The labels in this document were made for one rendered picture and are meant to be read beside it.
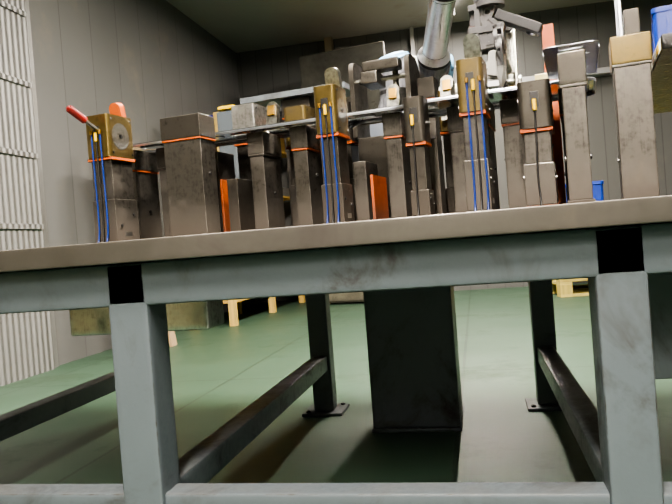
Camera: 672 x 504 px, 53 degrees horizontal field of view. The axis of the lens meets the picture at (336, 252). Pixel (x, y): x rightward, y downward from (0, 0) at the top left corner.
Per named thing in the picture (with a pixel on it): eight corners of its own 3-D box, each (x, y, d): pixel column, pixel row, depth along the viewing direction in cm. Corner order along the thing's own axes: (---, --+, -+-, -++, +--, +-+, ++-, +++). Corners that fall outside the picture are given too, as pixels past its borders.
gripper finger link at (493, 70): (481, 92, 166) (479, 54, 166) (506, 88, 164) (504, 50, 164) (479, 88, 163) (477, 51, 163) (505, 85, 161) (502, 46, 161)
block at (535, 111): (523, 214, 144) (513, 80, 143) (527, 215, 155) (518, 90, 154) (559, 211, 141) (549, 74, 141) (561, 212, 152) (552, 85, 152)
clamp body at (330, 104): (317, 232, 161) (305, 85, 161) (334, 231, 173) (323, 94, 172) (343, 229, 159) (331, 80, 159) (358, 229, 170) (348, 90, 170)
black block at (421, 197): (407, 224, 155) (397, 96, 155) (417, 224, 165) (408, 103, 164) (430, 222, 154) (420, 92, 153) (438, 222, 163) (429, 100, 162)
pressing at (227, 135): (91, 151, 198) (90, 146, 198) (138, 158, 220) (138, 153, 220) (596, 77, 151) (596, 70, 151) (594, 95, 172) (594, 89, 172)
